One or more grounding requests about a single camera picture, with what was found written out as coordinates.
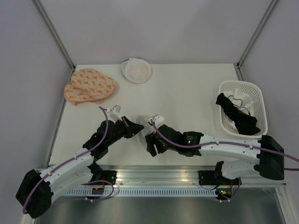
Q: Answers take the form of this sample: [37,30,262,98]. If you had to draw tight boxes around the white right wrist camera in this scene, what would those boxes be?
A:
[148,115,164,128]

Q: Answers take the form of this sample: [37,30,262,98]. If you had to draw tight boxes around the left aluminium frame post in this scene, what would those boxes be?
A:
[32,0,76,71]

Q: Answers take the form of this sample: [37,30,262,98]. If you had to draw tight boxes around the white garment in basket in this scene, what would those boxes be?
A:
[228,89,253,109]

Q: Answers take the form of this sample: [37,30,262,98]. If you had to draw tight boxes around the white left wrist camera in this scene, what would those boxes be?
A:
[107,105,121,122]

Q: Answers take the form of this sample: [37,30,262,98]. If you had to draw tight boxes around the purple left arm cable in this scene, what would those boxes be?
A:
[22,106,115,215]

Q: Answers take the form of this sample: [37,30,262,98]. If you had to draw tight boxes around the orange floral patterned bra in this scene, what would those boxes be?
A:
[64,68,117,105]

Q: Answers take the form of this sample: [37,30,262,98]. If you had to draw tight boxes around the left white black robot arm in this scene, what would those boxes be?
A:
[16,116,144,219]

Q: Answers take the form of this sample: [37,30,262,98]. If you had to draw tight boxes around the pink-trimmed mesh laundry bag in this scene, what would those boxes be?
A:
[136,114,152,147]

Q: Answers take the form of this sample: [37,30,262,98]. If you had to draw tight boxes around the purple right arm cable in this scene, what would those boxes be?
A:
[149,119,299,171]

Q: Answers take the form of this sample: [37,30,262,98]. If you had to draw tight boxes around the white perforated plastic basket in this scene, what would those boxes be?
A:
[219,80,268,139]

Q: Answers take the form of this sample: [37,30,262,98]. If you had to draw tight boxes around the right aluminium frame post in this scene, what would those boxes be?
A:
[235,0,280,69]

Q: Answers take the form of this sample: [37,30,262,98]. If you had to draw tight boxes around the white mesh laundry bag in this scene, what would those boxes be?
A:
[120,57,151,84]

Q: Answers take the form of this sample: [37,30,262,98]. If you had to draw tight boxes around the aluminium mounting rail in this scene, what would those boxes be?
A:
[37,164,287,187]

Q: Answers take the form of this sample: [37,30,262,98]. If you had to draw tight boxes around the white slotted cable duct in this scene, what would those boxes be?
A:
[64,187,217,197]

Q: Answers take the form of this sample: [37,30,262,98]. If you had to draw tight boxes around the aluminium frame post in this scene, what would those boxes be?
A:
[32,0,76,71]
[235,0,280,69]

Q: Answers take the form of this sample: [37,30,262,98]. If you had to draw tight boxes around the black garment in basket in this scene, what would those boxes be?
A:
[216,93,261,135]

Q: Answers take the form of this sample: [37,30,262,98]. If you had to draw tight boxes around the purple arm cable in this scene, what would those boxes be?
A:
[22,106,115,215]
[149,119,299,171]

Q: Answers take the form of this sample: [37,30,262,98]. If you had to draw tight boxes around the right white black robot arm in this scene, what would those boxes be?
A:
[142,125,285,184]

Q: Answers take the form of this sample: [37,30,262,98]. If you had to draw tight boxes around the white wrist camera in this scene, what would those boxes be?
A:
[107,105,121,122]
[148,115,164,128]

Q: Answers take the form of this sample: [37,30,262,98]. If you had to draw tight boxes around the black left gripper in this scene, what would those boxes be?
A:
[106,116,144,147]

